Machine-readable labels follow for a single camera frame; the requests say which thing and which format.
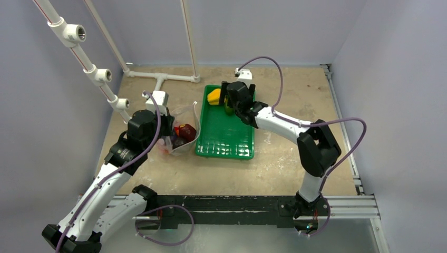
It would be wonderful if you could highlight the dark red apple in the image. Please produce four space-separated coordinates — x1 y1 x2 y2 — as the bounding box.
178 124 197 142

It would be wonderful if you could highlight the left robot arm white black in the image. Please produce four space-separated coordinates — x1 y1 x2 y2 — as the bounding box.
42 110 174 252

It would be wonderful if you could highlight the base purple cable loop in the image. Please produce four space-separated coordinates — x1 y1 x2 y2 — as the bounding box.
134 205 195 247

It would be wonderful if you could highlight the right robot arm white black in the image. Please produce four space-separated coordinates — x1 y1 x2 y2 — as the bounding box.
221 81 342 218

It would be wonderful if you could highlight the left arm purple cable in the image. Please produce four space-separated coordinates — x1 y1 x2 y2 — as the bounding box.
54 91 162 253

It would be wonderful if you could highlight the green plastic tray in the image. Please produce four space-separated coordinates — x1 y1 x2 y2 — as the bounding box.
195 85 255 160

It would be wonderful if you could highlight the clear zip top bag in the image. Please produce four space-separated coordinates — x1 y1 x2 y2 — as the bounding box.
161 101 201 156

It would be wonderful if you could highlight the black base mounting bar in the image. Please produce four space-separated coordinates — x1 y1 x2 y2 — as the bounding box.
148 195 317 230

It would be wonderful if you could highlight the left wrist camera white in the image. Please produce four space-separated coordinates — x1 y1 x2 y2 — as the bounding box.
142 90 169 115

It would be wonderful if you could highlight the dark purple plum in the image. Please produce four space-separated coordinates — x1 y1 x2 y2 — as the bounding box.
172 137 188 149

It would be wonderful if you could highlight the yellow bell pepper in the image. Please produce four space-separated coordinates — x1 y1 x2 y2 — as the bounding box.
207 88 221 106

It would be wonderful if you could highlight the red tomato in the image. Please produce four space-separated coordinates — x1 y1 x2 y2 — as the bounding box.
157 138 172 155

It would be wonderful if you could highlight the aluminium frame rail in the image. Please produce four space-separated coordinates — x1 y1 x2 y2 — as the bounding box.
75 64 390 253

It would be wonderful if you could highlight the green orange mango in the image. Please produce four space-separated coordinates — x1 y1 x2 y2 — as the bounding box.
224 101 234 116

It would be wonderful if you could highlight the white PVC pipe frame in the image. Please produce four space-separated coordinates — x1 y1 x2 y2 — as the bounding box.
33 1 201 123

